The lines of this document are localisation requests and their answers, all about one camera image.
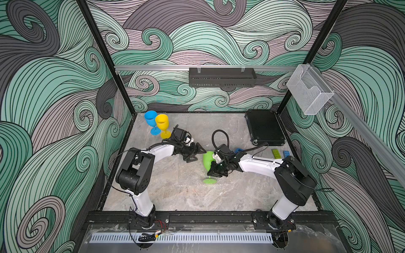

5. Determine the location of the clear acrylic wall box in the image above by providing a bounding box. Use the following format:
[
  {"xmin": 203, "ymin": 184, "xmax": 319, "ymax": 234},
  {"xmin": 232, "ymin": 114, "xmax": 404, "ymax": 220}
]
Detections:
[{"xmin": 287, "ymin": 64, "xmax": 334, "ymax": 116}]

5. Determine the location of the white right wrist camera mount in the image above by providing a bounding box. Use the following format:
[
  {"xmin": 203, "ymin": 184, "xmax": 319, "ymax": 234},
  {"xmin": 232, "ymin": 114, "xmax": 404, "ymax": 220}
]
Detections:
[{"xmin": 213, "ymin": 152, "xmax": 223, "ymax": 164}]

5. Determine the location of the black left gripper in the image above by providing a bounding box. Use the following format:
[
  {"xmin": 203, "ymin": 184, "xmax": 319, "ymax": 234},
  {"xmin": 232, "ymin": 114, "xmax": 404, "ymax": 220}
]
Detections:
[{"xmin": 179, "ymin": 143, "xmax": 206, "ymax": 163}]

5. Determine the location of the green toy brick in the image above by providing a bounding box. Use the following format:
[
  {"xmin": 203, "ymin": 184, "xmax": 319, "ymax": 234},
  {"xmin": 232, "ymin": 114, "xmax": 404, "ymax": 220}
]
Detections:
[{"xmin": 272, "ymin": 149, "xmax": 282, "ymax": 159}]

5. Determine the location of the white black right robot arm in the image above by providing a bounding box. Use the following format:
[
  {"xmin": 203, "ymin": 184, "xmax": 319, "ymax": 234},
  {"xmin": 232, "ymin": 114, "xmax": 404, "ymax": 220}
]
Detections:
[{"xmin": 203, "ymin": 144, "xmax": 317, "ymax": 230}]

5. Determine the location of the black frame post left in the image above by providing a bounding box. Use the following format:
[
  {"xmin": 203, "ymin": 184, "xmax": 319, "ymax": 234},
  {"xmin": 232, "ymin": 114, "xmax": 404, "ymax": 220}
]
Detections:
[{"xmin": 77, "ymin": 0, "xmax": 137, "ymax": 117}]

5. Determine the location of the green plastic wine glass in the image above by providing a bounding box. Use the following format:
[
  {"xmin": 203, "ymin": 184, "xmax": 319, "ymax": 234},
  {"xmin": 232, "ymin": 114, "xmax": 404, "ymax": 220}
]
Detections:
[{"xmin": 203, "ymin": 151, "xmax": 217, "ymax": 184}]

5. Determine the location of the yellow plastic wine glass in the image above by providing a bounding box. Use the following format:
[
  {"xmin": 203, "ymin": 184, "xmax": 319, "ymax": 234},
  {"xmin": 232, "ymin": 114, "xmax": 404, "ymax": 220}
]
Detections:
[{"xmin": 155, "ymin": 114, "xmax": 171, "ymax": 139}]

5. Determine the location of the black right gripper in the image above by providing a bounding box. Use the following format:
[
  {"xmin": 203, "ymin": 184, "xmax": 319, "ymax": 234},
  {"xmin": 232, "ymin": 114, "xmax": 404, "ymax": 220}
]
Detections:
[{"xmin": 206, "ymin": 160, "xmax": 230, "ymax": 177}]

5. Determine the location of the black hard case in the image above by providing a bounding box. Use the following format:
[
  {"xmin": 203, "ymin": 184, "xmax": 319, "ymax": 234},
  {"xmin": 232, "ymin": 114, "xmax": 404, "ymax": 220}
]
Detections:
[{"xmin": 245, "ymin": 110, "xmax": 286, "ymax": 146}]

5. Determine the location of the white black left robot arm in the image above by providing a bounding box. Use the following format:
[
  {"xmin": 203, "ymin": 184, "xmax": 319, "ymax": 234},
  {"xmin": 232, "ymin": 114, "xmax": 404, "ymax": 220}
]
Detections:
[{"xmin": 116, "ymin": 126, "xmax": 206, "ymax": 228}]

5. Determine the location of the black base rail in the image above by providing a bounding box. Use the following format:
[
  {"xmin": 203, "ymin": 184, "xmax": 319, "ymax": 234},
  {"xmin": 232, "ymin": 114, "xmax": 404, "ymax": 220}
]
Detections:
[{"xmin": 85, "ymin": 210, "xmax": 337, "ymax": 231}]

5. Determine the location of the black frame post right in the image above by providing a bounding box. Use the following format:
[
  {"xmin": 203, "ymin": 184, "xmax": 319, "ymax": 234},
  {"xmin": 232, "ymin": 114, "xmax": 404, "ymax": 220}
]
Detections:
[{"xmin": 276, "ymin": 1, "xmax": 347, "ymax": 116}]

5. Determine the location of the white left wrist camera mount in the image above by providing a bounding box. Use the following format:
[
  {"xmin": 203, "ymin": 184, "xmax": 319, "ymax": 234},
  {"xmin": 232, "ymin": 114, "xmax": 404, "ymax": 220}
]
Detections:
[{"xmin": 185, "ymin": 137, "xmax": 194, "ymax": 145}]

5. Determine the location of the black wall tray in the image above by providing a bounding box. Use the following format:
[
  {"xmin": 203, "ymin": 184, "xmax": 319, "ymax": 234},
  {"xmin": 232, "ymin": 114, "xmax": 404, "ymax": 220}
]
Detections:
[{"xmin": 188, "ymin": 67, "xmax": 257, "ymax": 89}]

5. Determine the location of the white slotted cable duct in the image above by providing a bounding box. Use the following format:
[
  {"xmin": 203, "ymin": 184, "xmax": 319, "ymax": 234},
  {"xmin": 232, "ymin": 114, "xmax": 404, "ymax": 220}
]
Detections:
[{"xmin": 89, "ymin": 232, "xmax": 273, "ymax": 244}]

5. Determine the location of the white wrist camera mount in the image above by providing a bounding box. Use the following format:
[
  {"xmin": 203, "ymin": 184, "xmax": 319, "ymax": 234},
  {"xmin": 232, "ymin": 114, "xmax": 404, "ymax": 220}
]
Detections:
[
  {"xmin": 185, "ymin": 137, "xmax": 194, "ymax": 145},
  {"xmin": 213, "ymin": 152, "xmax": 223, "ymax": 164}
]

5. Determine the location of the black frame post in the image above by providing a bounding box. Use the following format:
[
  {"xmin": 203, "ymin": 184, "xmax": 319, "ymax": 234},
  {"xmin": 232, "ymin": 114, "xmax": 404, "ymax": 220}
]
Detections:
[
  {"xmin": 77, "ymin": 0, "xmax": 137, "ymax": 117},
  {"xmin": 276, "ymin": 1, "xmax": 347, "ymax": 116}
]

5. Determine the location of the blue plastic wine glass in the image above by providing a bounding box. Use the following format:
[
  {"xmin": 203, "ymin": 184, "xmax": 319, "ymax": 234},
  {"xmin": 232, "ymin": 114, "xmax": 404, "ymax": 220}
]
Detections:
[{"xmin": 144, "ymin": 111, "xmax": 161, "ymax": 136}]

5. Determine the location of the blue toy brick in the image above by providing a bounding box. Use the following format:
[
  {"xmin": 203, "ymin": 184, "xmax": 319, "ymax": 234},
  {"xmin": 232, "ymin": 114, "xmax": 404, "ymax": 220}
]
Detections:
[{"xmin": 283, "ymin": 150, "xmax": 291, "ymax": 158}]

